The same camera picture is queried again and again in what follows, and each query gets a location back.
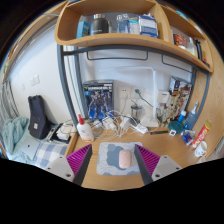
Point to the grey metal desk frame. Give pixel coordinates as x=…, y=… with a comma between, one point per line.
x=113, y=47

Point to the colourful poster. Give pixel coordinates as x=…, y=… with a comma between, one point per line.
x=181, y=88

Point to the blue white-capped canister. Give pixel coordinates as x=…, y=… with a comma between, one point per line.
x=181, y=117

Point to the wooden shelf unit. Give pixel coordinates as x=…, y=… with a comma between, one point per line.
x=116, y=38

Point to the white red-capped pump bottle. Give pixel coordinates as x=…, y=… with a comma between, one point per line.
x=85, y=133

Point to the white wall socket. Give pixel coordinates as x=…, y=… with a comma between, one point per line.
x=124, y=93
x=138, y=94

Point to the pink computer mouse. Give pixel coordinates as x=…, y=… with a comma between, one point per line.
x=125, y=159

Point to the blue robot model kit box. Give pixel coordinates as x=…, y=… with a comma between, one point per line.
x=98, y=100

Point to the red chips can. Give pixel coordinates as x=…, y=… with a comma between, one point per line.
x=200, y=135

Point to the teal blanket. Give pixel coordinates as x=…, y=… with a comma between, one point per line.
x=15, y=133

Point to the teal bowl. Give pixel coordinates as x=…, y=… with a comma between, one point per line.
x=176, y=126

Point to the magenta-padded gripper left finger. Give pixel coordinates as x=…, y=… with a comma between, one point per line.
x=75, y=163

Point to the grey cloud-print mouse pad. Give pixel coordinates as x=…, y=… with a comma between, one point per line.
x=106, y=156

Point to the white power strip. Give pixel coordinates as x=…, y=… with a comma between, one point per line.
x=141, y=128

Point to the white charger block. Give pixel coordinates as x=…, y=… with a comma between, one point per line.
x=109, y=124

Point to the blue spray bottle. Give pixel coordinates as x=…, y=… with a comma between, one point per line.
x=191, y=120

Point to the tan robot figure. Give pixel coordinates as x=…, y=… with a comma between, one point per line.
x=170, y=110

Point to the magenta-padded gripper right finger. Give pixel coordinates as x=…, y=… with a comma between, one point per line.
x=153, y=164

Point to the metal cup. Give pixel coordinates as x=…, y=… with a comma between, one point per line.
x=136, y=113

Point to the black ruler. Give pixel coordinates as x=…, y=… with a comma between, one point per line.
x=159, y=132

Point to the black bag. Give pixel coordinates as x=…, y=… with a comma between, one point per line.
x=38, y=116

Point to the blue snack packet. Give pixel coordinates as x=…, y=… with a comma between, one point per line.
x=188, y=137

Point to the plaid bedding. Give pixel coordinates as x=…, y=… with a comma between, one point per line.
x=50, y=153

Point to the white desk lamp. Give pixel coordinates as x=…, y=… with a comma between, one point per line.
x=155, y=96

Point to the grey laptop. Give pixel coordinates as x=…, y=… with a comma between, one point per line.
x=28, y=146

